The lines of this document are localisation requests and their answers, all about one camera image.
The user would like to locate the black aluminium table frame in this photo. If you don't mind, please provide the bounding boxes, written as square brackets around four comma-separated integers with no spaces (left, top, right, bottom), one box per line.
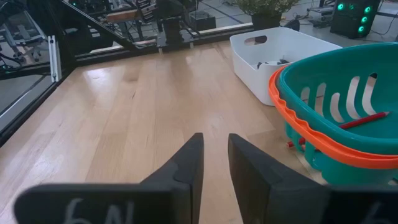
[0,0,256,147]

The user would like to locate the wooden desk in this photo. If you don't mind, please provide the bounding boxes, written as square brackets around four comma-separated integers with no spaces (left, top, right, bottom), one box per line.
[105,8,147,23]

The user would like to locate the red pencil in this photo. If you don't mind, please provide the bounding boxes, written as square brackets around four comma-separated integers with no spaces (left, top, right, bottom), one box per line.
[286,138,307,149]
[338,111,391,130]

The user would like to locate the green basket orange rim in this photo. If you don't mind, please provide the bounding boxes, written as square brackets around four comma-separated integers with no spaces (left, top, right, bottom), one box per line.
[268,42,398,187]

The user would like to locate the green plant black pot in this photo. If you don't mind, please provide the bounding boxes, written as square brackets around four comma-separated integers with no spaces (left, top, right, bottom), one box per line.
[231,0,301,31]

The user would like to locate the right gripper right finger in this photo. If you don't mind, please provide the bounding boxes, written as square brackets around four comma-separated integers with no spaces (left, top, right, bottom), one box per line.
[228,133,398,224]

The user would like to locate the black box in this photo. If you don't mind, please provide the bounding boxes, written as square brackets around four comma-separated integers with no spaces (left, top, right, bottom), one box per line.
[189,11,217,31]

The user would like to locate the silver frame bracket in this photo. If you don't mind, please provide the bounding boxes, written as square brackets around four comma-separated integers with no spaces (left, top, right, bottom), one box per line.
[48,35,62,83]

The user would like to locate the white plastic bin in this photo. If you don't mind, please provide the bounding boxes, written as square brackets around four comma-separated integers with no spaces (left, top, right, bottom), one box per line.
[229,27,343,107]

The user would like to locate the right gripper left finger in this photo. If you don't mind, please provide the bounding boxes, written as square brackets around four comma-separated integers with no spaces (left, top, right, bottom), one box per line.
[13,133,205,224]

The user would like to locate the computer tower green fans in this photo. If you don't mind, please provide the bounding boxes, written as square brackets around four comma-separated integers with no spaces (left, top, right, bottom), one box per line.
[329,0,382,40]

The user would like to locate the grey office chair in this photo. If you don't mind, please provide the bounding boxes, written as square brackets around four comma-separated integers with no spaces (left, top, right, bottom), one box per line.
[0,18,47,65]

